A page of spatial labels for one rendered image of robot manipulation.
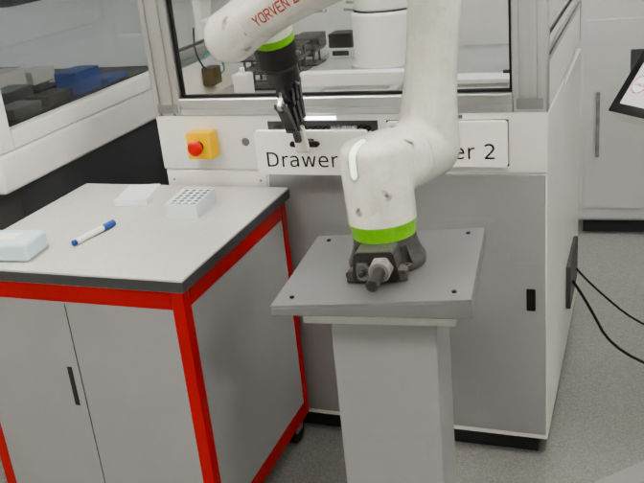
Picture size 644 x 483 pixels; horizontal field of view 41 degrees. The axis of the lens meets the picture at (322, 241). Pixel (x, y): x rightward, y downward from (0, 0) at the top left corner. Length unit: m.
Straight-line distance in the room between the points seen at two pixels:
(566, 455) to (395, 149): 1.19
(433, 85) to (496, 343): 0.86
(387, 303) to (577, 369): 1.44
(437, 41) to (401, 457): 0.80
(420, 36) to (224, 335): 0.80
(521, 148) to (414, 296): 0.68
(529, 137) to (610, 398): 0.97
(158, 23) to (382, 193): 0.96
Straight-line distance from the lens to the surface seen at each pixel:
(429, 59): 1.64
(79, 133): 2.67
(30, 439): 2.26
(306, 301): 1.55
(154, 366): 1.92
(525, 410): 2.38
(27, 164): 2.48
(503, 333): 2.28
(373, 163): 1.55
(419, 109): 1.67
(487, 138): 2.07
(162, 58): 2.33
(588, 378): 2.82
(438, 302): 1.49
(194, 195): 2.17
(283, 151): 2.14
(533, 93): 2.05
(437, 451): 1.75
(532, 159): 2.09
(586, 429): 2.59
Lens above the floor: 1.45
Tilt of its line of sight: 22 degrees down
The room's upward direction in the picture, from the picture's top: 6 degrees counter-clockwise
